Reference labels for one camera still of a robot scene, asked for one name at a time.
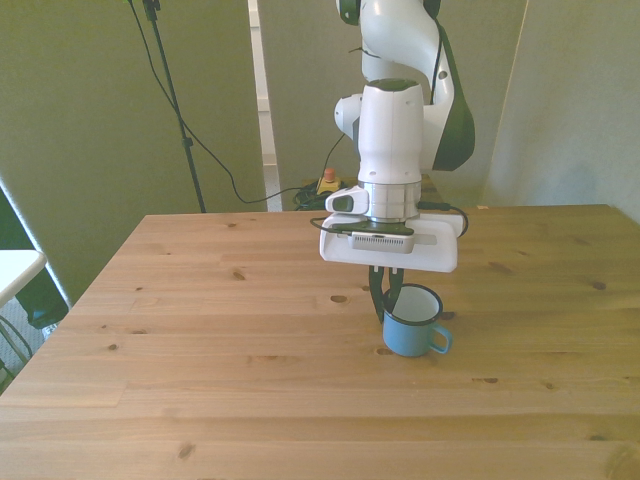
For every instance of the yellow emergency stop button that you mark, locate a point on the yellow emergency stop button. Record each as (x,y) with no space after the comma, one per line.
(330,185)

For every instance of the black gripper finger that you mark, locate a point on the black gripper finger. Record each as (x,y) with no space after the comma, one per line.
(376,295)
(393,287)

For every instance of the blue enamel mug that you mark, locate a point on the blue enamel mug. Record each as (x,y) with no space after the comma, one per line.
(407,340)

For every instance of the white side table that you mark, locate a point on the white side table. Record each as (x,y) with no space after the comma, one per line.
(17,270)

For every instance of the black tripod stand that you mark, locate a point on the black tripod stand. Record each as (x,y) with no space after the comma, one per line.
(172,100)

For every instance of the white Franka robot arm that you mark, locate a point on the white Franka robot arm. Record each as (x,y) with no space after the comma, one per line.
(390,140)

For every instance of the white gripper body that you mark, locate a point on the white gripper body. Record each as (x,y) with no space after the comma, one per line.
(435,256)

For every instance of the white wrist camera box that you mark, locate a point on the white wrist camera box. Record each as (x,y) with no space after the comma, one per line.
(382,243)

